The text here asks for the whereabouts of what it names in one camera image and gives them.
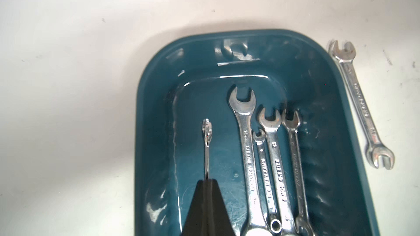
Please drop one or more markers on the small silver wrench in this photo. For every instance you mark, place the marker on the small silver wrench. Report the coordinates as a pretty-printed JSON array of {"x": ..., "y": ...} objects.
[{"x": 377, "y": 154}]

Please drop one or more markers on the teal plastic storage box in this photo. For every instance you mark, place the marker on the teal plastic storage box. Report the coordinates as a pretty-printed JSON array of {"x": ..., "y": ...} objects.
[{"x": 191, "y": 80}]

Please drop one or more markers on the short silver wrench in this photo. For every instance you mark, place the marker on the short silver wrench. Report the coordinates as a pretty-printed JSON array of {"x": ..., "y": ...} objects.
[{"x": 272, "y": 218}]

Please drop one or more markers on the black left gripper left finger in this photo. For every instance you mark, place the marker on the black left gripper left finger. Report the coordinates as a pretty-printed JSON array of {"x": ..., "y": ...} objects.
[{"x": 195, "y": 221}]

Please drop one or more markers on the thin silver wrench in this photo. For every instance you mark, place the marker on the thin silver wrench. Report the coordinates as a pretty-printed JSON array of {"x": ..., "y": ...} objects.
[{"x": 302, "y": 220}]

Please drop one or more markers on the large silver wrench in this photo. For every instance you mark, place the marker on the large silver wrench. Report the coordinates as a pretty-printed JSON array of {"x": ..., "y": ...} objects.
[{"x": 256, "y": 224}]

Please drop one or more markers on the medium silver wrench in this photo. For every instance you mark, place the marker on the medium silver wrench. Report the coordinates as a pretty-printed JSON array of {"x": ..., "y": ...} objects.
[{"x": 270, "y": 128}]

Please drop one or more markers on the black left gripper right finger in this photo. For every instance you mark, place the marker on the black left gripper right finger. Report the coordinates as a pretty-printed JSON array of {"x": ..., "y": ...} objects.
[{"x": 218, "y": 222}]

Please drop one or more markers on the silver combination wrench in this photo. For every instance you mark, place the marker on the silver combination wrench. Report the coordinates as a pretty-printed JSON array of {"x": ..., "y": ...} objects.
[{"x": 207, "y": 137}]

